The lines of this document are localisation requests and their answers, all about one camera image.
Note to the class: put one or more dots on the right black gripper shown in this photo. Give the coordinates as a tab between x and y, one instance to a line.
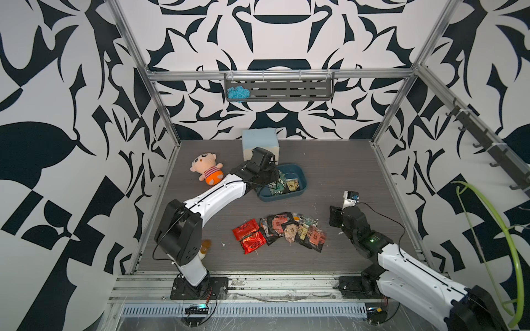
333	214

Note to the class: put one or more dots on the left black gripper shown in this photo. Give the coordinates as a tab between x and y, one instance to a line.
272	174

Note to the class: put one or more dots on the green label tea bag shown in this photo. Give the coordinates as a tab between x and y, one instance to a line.
280	186

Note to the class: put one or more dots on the yellow label tea bag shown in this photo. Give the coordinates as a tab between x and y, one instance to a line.
292	185

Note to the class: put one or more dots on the pink label tea bag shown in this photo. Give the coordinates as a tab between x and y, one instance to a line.
315	238

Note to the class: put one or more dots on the beige label floral tea bag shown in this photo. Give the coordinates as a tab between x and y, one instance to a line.
290	232

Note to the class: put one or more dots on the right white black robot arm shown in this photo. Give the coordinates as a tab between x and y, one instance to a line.
443	302

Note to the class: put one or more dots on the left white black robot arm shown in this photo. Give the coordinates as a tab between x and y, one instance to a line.
179	234

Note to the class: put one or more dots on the teal plastic storage box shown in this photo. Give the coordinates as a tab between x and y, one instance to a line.
290	171

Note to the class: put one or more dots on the dark red floral tea bag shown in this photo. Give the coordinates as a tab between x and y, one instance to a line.
277	221

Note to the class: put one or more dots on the black tea bag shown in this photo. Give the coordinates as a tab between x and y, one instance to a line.
270	235

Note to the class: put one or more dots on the lower red tea bag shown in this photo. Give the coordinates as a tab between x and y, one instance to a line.
252	242

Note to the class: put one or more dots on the white blue drawer cabinet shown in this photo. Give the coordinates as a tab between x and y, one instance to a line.
265	138

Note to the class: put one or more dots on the pink plush doll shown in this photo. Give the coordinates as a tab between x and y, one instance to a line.
208	169

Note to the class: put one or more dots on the blue scrunchie bundle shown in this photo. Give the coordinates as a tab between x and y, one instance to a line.
238	94

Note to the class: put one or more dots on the brown white plush toy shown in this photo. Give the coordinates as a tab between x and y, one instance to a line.
204	248

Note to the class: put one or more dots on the right controller board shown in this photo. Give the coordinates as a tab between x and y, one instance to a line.
376	316

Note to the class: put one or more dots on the controller board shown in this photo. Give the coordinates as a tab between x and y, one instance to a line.
376	316
199	309

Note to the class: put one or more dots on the left controller board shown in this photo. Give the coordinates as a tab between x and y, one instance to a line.
199	309

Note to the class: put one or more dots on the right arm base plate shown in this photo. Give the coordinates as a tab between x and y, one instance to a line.
359	287

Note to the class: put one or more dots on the grey wall shelf rack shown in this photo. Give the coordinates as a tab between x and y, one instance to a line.
283	86

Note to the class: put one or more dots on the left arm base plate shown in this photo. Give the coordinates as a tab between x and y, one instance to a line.
182	290

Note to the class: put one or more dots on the black hook rail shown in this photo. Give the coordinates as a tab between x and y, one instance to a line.
486	140

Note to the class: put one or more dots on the white cable duct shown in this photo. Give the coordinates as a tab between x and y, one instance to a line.
223	309

